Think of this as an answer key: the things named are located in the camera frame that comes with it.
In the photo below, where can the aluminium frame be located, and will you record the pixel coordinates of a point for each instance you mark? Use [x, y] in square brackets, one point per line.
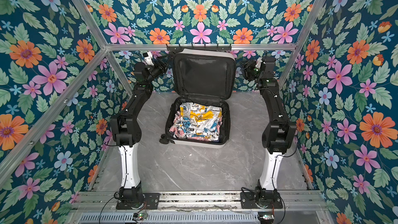
[12, 160]

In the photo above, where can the white yellow blue patterned garment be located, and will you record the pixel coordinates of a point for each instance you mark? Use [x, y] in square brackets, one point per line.
[197, 122]

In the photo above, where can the white vent grille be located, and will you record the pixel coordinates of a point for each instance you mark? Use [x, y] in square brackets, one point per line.
[169, 218]

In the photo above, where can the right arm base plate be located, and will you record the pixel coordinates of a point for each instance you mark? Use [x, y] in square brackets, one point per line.
[264, 200]

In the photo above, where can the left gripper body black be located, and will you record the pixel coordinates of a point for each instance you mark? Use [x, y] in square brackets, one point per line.
[151, 71]

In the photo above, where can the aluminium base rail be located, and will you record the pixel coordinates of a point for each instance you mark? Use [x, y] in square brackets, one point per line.
[187, 201]

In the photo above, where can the white hard-shell suitcase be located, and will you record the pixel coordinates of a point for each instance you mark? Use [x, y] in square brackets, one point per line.
[206, 77]

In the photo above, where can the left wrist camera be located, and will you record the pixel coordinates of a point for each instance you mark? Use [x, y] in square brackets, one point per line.
[148, 58]

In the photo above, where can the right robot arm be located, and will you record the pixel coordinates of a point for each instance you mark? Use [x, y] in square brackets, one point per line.
[278, 135]

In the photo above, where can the black hook rack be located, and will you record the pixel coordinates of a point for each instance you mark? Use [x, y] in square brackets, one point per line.
[209, 47]

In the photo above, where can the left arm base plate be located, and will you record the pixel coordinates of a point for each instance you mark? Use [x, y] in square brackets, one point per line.
[133, 201]

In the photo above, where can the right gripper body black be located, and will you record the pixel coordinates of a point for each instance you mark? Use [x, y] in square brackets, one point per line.
[253, 72]

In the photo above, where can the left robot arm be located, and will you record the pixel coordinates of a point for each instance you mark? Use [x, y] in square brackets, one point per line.
[127, 133]

